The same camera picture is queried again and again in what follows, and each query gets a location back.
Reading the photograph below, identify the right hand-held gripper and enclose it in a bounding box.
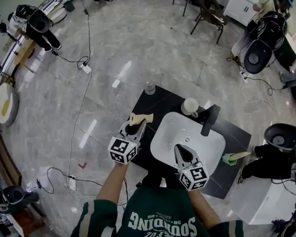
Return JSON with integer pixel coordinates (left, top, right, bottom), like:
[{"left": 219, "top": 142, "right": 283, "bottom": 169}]
[{"left": 174, "top": 144, "right": 210, "bottom": 192}]

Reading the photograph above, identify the person's left forearm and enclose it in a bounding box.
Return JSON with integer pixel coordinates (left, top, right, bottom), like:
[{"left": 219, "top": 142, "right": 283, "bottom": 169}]
[{"left": 96, "top": 162, "right": 129, "bottom": 203}]

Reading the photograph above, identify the black faucet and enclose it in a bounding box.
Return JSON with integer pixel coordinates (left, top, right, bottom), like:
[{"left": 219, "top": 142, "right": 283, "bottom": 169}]
[{"left": 200, "top": 104, "right": 222, "bottom": 137}]

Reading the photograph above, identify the dark rattan chair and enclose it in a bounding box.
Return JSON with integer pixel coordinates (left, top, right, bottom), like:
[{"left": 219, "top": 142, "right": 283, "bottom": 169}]
[{"left": 190, "top": 0, "right": 229, "bottom": 44}]

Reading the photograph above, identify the white floor cable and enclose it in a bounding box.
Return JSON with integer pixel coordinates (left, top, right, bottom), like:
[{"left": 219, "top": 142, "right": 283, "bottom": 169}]
[{"left": 66, "top": 72, "right": 92, "bottom": 176}]

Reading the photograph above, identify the dark green counter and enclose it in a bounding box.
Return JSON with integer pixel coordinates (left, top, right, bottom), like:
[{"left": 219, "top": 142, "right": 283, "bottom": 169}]
[{"left": 273, "top": 32, "right": 296, "bottom": 71}]

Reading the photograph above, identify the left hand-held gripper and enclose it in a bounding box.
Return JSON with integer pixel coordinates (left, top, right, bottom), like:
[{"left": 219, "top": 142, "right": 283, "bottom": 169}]
[{"left": 108, "top": 119, "right": 148, "bottom": 164}]

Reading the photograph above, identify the person's leg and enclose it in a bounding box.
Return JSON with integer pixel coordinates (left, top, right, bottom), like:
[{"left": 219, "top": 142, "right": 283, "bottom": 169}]
[
  {"left": 141, "top": 174, "right": 163, "bottom": 188},
  {"left": 164, "top": 176, "right": 188, "bottom": 191}
]

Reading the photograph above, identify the green hexagonal cup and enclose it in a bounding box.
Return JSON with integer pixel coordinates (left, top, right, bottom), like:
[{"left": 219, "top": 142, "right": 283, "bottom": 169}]
[{"left": 222, "top": 153, "right": 237, "bottom": 166}]

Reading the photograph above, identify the white bathtub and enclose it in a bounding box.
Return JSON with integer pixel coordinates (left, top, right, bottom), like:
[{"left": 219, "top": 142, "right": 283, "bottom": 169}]
[{"left": 228, "top": 175, "right": 296, "bottom": 226}]

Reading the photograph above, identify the white cabinet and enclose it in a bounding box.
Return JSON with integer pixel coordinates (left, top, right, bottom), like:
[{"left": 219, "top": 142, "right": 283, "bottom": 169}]
[{"left": 223, "top": 0, "right": 259, "bottom": 27}]

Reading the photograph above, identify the white sink basin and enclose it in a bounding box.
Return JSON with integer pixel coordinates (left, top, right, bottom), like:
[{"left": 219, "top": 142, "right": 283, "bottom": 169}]
[{"left": 149, "top": 111, "right": 226, "bottom": 177}]

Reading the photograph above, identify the person's left leg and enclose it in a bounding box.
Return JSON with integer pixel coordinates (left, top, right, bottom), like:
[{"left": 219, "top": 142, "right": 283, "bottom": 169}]
[{"left": 141, "top": 174, "right": 163, "bottom": 188}]

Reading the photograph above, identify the dark vanity cabinet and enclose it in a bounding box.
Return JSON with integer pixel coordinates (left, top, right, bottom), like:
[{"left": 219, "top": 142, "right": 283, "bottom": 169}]
[{"left": 123, "top": 84, "right": 252, "bottom": 200}]

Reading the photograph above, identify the brown wooden cabinet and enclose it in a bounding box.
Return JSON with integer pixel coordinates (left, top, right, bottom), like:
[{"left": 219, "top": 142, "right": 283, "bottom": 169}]
[{"left": 0, "top": 129, "right": 23, "bottom": 187}]

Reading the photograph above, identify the white round low table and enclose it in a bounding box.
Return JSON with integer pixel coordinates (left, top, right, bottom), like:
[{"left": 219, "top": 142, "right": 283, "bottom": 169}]
[{"left": 48, "top": 0, "right": 67, "bottom": 24}]

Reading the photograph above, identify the black floor cable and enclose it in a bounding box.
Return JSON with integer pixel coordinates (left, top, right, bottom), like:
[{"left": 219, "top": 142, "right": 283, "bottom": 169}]
[{"left": 46, "top": 166, "right": 103, "bottom": 195}]

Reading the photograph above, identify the person's right forearm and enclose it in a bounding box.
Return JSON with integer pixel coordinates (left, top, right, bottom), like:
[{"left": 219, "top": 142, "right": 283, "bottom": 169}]
[{"left": 188, "top": 189, "right": 222, "bottom": 229}]

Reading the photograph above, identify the white power strip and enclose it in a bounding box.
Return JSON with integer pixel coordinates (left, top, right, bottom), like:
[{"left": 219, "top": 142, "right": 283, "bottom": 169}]
[
  {"left": 239, "top": 70, "right": 249, "bottom": 85},
  {"left": 80, "top": 62, "right": 92, "bottom": 74},
  {"left": 68, "top": 174, "right": 77, "bottom": 191}
]

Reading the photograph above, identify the white egg shaped cushion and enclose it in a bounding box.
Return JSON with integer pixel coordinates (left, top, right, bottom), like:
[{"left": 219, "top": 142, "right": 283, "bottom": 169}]
[{"left": 0, "top": 82, "right": 20, "bottom": 127}]

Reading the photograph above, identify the light wooden table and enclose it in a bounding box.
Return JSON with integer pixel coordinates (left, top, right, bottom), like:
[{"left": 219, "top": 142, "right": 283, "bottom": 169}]
[{"left": 13, "top": 28, "right": 37, "bottom": 65}]

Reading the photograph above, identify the clear glass jar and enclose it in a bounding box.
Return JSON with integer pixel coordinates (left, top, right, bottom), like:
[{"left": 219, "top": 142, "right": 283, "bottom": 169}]
[{"left": 144, "top": 80, "right": 156, "bottom": 95}]

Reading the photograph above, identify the white mug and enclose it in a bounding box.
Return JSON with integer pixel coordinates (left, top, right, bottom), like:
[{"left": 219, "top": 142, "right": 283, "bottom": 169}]
[{"left": 180, "top": 97, "right": 200, "bottom": 118}]

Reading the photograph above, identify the person's green printed shirt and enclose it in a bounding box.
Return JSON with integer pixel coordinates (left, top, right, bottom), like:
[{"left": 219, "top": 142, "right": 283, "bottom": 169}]
[{"left": 70, "top": 188, "right": 245, "bottom": 237}]

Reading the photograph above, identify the person's right leg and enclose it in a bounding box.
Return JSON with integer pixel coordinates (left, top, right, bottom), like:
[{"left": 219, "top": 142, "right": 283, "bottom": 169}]
[{"left": 164, "top": 176, "right": 188, "bottom": 191}]

